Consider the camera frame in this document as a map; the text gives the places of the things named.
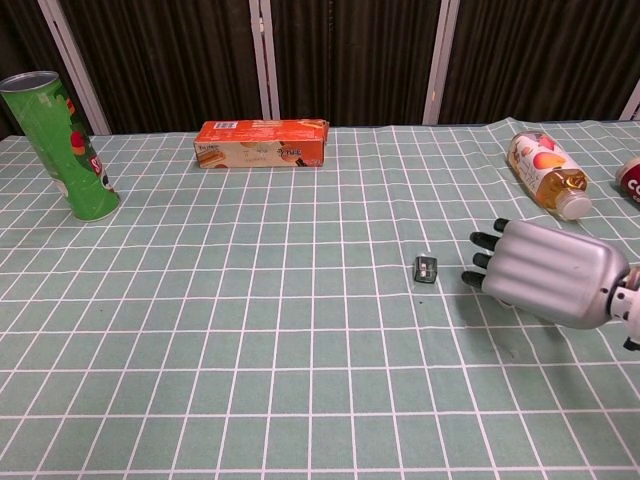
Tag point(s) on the small metal clip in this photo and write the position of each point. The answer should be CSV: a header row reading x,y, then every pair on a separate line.
x,y
425,270

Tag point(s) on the dark pleated curtain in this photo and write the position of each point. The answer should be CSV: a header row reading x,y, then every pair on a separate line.
x,y
350,55

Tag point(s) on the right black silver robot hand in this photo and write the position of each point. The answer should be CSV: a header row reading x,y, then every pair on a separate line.
x,y
550,270

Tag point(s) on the green chips can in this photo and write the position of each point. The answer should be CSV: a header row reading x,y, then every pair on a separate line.
x,y
65,150

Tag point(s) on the orange cracker box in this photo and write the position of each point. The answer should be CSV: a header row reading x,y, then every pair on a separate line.
x,y
260,145

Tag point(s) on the green checkered tablecloth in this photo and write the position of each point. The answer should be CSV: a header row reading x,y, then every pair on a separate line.
x,y
250,325

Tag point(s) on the red label drink bottle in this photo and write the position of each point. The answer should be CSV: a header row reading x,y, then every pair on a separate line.
x,y
631,182

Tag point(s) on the white metal frame post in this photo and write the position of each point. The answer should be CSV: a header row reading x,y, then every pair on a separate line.
x,y
631,102
75,65
434,60
265,60

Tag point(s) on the peach label juice bottle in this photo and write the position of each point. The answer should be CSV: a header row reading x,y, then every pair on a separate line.
x,y
542,165

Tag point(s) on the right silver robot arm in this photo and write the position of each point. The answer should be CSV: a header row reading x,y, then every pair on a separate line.
x,y
629,305

